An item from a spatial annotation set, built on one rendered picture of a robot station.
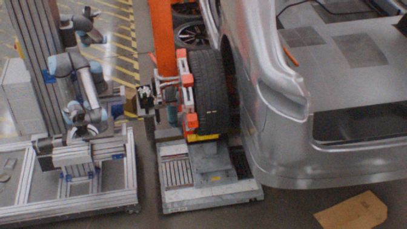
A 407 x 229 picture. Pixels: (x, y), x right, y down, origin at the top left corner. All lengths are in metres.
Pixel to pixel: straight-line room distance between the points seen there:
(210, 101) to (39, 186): 1.61
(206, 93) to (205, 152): 0.81
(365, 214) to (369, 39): 1.39
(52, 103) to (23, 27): 0.61
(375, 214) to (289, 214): 0.67
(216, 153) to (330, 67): 1.18
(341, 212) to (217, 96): 1.41
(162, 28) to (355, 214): 2.11
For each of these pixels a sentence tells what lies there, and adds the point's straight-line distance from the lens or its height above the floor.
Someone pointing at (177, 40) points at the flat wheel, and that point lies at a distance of 4.98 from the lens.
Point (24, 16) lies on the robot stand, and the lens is 3.14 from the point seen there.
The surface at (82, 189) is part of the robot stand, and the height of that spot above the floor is 0.21.
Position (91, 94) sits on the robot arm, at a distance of 3.01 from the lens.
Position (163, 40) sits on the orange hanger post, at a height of 1.13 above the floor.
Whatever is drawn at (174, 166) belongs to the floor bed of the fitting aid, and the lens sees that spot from 4.09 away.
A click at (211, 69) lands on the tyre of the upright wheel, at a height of 1.15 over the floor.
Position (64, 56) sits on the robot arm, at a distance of 3.04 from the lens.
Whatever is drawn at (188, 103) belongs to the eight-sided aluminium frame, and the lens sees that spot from 3.27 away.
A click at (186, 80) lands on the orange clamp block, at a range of 3.21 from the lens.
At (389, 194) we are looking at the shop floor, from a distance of 4.14.
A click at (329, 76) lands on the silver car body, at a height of 1.00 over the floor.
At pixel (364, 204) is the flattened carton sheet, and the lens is 4.00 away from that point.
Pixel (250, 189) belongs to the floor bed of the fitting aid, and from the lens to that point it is 3.86.
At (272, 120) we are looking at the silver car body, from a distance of 2.53.
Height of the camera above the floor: 2.95
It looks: 39 degrees down
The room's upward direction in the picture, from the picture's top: 3 degrees counter-clockwise
